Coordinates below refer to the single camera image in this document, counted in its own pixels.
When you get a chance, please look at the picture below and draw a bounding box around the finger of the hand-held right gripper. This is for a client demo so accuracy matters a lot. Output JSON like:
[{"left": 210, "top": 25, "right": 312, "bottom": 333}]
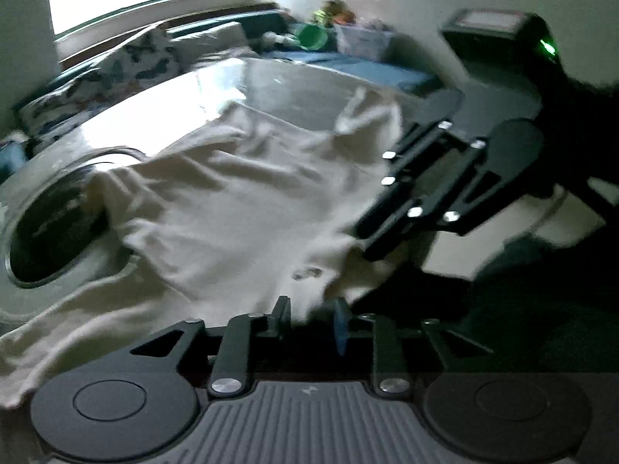
[
  {"left": 353, "top": 176, "right": 484, "bottom": 262},
  {"left": 382, "top": 89, "right": 489, "bottom": 189}
]

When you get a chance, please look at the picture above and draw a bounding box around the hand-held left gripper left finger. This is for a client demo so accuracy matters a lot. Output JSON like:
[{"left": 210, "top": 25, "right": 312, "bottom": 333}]
[{"left": 128, "top": 295, "right": 292, "bottom": 396}]

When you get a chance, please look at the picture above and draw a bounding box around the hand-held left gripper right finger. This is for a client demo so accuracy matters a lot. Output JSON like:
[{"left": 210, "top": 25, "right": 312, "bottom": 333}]
[{"left": 333, "top": 297, "right": 494, "bottom": 396}]

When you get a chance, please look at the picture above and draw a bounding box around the cream white garment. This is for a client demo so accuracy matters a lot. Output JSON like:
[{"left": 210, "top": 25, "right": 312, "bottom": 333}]
[{"left": 0, "top": 84, "right": 407, "bottom": 411}]

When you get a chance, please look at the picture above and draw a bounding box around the teddy bear in green clothes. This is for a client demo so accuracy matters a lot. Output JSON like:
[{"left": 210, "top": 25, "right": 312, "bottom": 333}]
[{"left": 312, "top": 0, "right": 356, "bottom": 27}]

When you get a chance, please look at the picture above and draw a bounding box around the teal sofa with blue cover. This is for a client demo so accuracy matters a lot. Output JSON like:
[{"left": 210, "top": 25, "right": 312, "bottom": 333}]
[{"left": 0, "top": 7, "right": 446, "bottom": 155}]

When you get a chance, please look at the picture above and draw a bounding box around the clear plastic storage box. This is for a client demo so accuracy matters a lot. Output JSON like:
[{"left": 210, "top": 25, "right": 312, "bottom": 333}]
[{"left": 333, "top": 22, "right": 402, "bottom": 61}]

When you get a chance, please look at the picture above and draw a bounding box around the green plastic bucket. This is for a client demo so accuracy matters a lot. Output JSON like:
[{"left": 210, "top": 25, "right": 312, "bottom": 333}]
[{"left": 295, "top": 23, "right": 330, "bottom": 51}]

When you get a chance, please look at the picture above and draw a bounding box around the grey plush toy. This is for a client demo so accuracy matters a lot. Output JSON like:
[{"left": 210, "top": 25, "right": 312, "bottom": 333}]
[{"left": 263, "top": 31, "right": 298, "bottom": 51}]

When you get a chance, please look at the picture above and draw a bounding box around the white pillow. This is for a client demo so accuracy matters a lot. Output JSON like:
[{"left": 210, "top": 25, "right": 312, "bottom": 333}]
[{"left": 169, "top": 22, "right": 257, "bottom": 66}]

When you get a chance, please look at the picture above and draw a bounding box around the square butterfly print cushion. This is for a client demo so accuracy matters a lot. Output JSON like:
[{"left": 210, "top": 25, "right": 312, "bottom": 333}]
[{"left": 116, "top": 24, "right": 180, "bottom": 88}]

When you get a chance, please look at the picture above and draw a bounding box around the long butterfly print cushion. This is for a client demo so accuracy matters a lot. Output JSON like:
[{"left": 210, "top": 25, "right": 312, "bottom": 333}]
[{"left": 19, "top": 65, "right": 141, "bottom": 131}]

